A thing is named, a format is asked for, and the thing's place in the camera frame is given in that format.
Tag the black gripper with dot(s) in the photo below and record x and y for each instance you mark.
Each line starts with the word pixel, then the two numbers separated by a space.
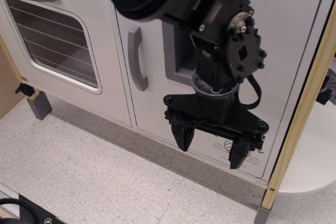
pixel 227 118

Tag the white toy fridge door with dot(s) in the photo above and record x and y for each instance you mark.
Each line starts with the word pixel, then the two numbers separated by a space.
pixel 289 32

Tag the grey fridge door handle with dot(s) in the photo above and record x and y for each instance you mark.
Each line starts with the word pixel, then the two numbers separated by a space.
pixel 134 41

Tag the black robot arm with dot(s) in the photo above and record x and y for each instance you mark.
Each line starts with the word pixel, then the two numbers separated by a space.
pixel 227 52

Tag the grey right foot cap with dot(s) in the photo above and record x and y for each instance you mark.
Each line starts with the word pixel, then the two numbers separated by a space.
pixel 262 216

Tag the grey foot cap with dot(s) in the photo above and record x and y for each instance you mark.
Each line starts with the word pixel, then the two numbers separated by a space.
pixel 40 106
pixel 262 216

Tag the grey ice dispenser panel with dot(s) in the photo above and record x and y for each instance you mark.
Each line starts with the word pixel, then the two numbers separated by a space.
pixel 179 54

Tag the white round shelf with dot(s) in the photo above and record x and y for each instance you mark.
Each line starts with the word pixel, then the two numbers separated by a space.
pixel 312 166

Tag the black device at right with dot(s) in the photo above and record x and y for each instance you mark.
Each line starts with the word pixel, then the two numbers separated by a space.
pixel 327 91

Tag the white toy oven door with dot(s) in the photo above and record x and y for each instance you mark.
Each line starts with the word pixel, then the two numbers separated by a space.
pixel 68 48

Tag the grey left foot cap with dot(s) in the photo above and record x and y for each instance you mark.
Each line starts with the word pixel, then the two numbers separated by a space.
pixel 40 106

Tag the black clamp knob left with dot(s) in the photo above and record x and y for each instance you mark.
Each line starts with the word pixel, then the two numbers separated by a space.
pixel 25 89

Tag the light wooden side post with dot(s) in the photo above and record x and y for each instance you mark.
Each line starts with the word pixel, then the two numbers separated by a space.
pixel 317 73

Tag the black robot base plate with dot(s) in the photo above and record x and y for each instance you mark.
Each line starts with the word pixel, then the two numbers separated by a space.
pixel 29 212

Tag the aluminium rail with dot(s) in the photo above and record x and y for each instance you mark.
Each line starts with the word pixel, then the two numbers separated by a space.
pixel 9 210

